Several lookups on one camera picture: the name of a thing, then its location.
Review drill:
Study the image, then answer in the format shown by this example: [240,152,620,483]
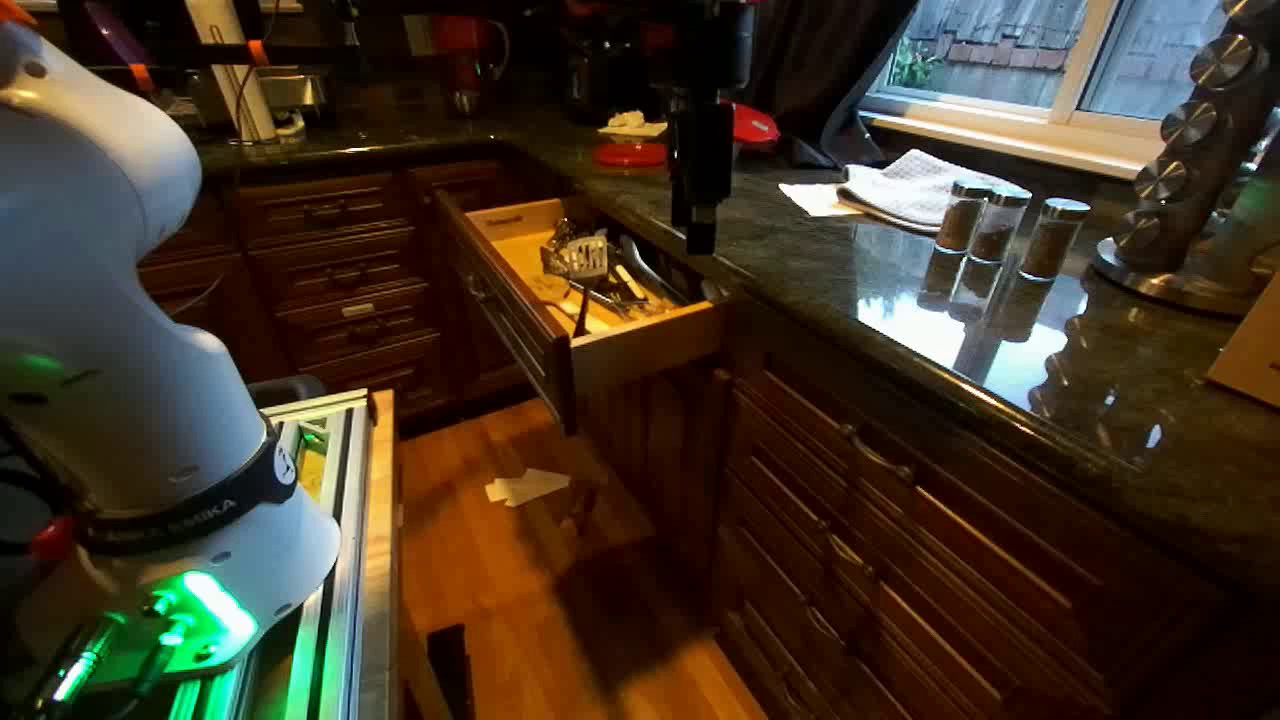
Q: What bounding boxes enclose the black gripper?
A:
[668,93,742,256]

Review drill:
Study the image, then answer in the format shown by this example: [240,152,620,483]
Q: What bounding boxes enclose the glass spice jar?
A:
[1016,195,1096,283]
[935,181,995,256]
[968,190,1036,268]

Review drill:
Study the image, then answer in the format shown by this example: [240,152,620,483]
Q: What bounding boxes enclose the white paper scrap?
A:
[480,463,575,511]

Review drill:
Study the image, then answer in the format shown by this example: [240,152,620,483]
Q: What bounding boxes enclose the dark wooden louvred cabinet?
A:
[711,355,1232,720]

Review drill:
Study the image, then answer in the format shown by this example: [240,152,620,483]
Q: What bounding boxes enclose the window with pale frame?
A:
[855,0,1236,186]

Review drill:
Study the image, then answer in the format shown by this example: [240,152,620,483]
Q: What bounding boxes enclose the dark curtain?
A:
[743,0,926,136]

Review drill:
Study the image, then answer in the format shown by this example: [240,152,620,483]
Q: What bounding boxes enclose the black handled utensils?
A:
[608,234,690,316]

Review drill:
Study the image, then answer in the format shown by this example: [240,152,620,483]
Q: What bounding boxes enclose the aluminium robot stand frame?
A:
[174,385,403,720]

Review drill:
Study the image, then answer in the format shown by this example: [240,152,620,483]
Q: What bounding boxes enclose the white paper sheet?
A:
[776,177,873,224]

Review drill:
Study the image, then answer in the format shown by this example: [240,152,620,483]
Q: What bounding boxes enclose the chrome spice rack carousel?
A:
[1094,0,1280,321]

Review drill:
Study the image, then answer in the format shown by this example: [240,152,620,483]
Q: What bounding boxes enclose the white crumpled paper towel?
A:
[595,109,672,144]

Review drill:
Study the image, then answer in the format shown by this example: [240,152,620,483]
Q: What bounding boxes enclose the grey folded cloth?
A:
[837,150,1033,234]

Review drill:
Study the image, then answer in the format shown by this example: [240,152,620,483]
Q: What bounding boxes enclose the red kitchen appliance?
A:
[433,12,516,115]

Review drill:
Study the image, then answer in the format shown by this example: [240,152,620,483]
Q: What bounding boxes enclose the wooden utensil drawer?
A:
[437,193,731,438]

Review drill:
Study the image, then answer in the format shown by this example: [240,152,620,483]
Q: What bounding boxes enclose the dark wooden drawer cabinet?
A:
[135,152,538,424]

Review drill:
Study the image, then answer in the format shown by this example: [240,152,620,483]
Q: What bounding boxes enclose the brown cardboard sheet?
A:
[1206,277,1280,413]

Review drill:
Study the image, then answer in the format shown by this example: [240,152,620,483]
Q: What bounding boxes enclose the flat red lid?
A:
[591,134,672,177]

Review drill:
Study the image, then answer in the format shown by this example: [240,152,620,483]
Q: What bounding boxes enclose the red container lid with handle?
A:
[727,99,785,157]

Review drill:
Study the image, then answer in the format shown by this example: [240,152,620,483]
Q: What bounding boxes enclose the metal whisk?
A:
[539,224,617,292]

